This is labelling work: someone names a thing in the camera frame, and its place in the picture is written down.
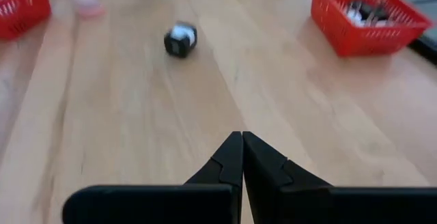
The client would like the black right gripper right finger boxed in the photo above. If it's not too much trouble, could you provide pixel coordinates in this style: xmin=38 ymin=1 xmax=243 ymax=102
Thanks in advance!
xmin=242 ymin=130 xmax=437 ymax=224

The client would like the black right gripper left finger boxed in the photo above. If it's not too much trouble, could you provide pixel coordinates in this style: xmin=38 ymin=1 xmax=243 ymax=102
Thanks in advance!
xmin=61 ymin=130 xmax=244 ymax=224

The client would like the black cube charger white label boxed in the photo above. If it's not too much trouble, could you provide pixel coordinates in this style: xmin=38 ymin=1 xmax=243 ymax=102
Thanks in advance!
xmin=163 ymin=20 xmax=199 ymax=59

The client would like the red plastic mesh basket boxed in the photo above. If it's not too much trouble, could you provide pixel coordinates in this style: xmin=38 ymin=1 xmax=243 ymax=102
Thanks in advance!
xmin=0 ymin=0 xmax=52 ymax=41
xmin=310 ymin=0 xmax=434 ymax=58

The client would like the black wall charger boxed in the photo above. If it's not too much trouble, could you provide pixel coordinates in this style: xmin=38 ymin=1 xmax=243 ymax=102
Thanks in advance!
xmin=354 ymin=1 xmax=390 ymax=25

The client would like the black aluminium table frame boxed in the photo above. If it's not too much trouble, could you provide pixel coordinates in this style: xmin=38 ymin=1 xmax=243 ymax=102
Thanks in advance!
xmin=408 ymin=36 xmax=437 ymax=66

